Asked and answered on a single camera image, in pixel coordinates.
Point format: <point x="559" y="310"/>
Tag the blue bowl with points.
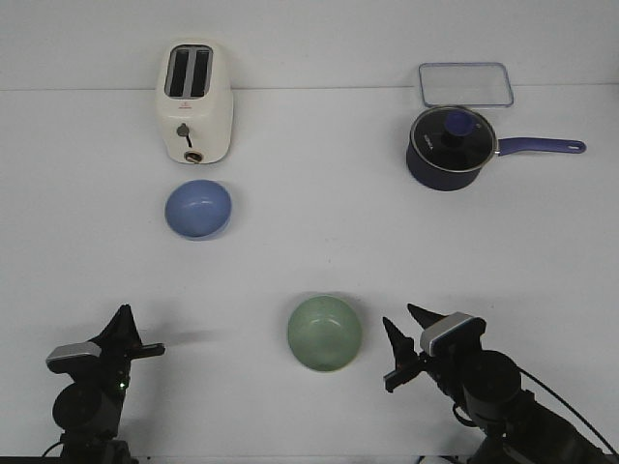
<point x="198" y="210"/>

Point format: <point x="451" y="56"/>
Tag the green bowl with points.
<point x="324" y="333"/>

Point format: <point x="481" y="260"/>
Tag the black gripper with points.
<point x="121" y="345"/>
<point x="441" y="370"/>

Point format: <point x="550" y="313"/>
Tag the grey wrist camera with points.
<point x="73" y="357"/>
<point x="453" y="329"/>

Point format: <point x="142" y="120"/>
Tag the dark blue saucepan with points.
<point x="442" y="180"/>

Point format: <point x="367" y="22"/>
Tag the glass lid with blue knob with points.
<point x="453" y="138"/>

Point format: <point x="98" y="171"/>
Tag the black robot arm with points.
<point x="226" y="386"/>
<point x="486" y="390"/>

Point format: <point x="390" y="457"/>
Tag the white two-slot toaster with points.
<point x="194" y="102"/>

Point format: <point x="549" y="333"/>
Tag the clear blue-rimmed plastic container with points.
<point x="472" y="84"/>

